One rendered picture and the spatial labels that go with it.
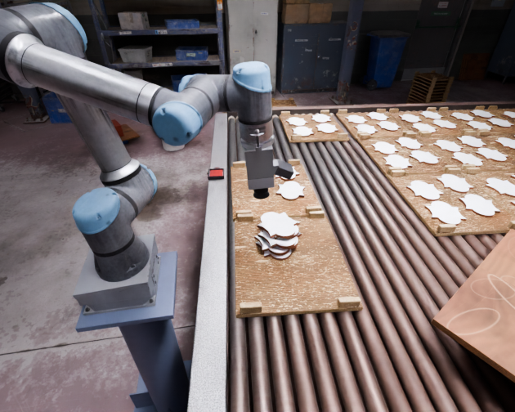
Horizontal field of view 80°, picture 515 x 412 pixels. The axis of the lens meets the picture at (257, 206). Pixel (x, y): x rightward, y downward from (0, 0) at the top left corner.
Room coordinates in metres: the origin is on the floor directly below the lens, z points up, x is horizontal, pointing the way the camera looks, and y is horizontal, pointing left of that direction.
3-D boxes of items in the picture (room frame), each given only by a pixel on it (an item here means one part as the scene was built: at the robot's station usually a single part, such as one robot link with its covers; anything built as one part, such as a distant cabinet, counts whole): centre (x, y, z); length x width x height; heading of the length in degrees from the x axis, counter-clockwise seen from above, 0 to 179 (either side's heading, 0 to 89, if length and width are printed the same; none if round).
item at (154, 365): (0.64, 0.40, 0.44); 0.38 x 0.38 x 0.87; 10
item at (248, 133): (0.66, 0.00, 1.39); 0.08 x 0.08 x 0.05
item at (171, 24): (5.51, 1.18, 1.14); 0.50 x 0.38 x 0.11; 108
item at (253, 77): (0.66, 0.01, 1.47); 0.09 x 0.08 x 0.11; 76
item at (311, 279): (0.71, -0.10, 0.93); 0.41 x 0.35 x 0.02; 4
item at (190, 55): (5.59, 1.08, 0.72); 0.50 x 0.38 x 0.16; 92
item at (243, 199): (1.12, -0.06, 0.93); 0.41 x 0.35 x 0.02; 5
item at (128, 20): (5.45, 1.89, 1.20); 0.36 x 0.28 x 0.22; 87
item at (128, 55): (5.40, 1.94, 0.74); 0.44 x 0.36 x 0.20; 86
